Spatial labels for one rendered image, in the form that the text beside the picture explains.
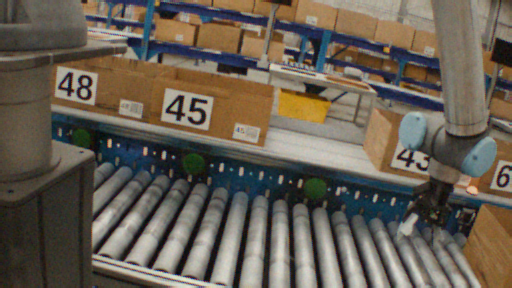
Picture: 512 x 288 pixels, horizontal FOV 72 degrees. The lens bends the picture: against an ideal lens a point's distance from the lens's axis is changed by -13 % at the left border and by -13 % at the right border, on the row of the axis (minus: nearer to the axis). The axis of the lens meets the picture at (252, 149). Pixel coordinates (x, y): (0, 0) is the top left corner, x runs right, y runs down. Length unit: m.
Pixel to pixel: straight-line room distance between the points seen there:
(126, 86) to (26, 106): 0.92
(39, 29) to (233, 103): 0.95
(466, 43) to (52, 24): 0.64
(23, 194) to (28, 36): 0.16
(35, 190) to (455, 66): 0.68
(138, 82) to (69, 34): 0.93
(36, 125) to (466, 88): 0.69
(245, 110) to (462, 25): 0.77
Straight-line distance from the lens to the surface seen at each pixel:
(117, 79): 1.37
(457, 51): 0.76
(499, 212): 1.35
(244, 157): 1.26
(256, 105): 1.28
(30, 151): 0.48
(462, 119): 0.81
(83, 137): 1.38
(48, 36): 0.41
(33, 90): 0.46
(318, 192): 1.29
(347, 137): 1.66
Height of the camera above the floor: 1.27
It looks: 18 degrees down
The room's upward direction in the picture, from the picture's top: 12 degrees clockwise
